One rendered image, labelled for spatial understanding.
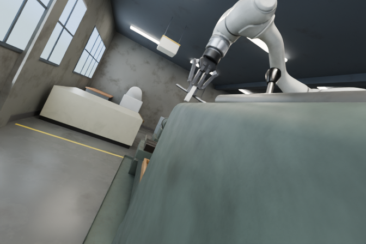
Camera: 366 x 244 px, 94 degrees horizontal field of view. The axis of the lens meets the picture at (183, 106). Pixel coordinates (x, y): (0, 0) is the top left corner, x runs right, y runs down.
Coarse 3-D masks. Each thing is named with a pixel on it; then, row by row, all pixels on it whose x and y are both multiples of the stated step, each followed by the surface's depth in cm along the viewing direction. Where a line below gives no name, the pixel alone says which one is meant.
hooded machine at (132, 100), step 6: (132, 90) 708; (138, 90) 714; (126, 96) 699; (132, 96) 709; (138, 96) 716; (120, 102) 694; (126, 102) 700; (132, 102) 706; (138, 102) 713; (132, 108) 708; (138, 108) 714
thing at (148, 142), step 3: (147, 138) 124; (147, 141) 116; (150, 141) 120; (153, 141) 124; (144, 144) 117; (147, 144) 108; (150, 144) 110; (153, 144) 114; (144, 147) 108; (147, 147) 108; (150, 147) 108; (153, 147) 109; (144, 150) 108; (147, 150) 108; (150, 150) 108; (153, 150) 109
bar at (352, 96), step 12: (228, 96) 25; (240, 96) 22; (252, 96) 19; (264, 96) 18; (276, 96) 16; (288, 96) 15; (300, 96) 14; (312, 96) 13; (324, 96) 12; (336, 96) 11; (348, 96) 11; (360, 96) 10
